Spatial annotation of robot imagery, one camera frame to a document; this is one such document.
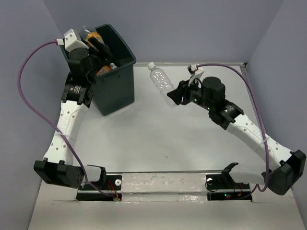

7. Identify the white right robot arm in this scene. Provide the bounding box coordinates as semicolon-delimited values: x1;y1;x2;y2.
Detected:
178;77;307;196

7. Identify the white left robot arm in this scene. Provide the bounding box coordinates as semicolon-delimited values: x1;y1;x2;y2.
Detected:
34;39;106;191

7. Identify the clear ribbed plastic bottle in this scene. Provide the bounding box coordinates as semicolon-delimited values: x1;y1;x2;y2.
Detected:
147;62;177;108

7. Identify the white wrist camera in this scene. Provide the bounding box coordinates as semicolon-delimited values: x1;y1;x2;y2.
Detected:
56;29;89;52
188;63;204;86

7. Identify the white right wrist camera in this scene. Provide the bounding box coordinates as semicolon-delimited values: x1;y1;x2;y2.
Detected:
188;63;204;86

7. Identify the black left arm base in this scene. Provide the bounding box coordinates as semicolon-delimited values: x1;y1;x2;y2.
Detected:
76;173;122;202

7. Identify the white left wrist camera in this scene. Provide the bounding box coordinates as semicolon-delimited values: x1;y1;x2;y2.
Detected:
56;29;89;52

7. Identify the orange label tea bottle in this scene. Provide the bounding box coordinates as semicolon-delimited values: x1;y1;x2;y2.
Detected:
83;25;104;48

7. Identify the dark green plastic bin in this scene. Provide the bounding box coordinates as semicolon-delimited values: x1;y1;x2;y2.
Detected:
61;24;136;116

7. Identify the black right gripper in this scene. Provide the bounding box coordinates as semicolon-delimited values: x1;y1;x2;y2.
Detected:
167;76;213;111

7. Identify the clear bottle printed label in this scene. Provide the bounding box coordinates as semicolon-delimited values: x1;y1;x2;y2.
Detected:
96;63;118;77

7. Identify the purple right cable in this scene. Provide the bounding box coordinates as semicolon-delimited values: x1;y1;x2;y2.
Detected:
198;63;271;193

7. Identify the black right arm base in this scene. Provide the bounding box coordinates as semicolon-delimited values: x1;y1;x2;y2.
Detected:
205;174;252;201

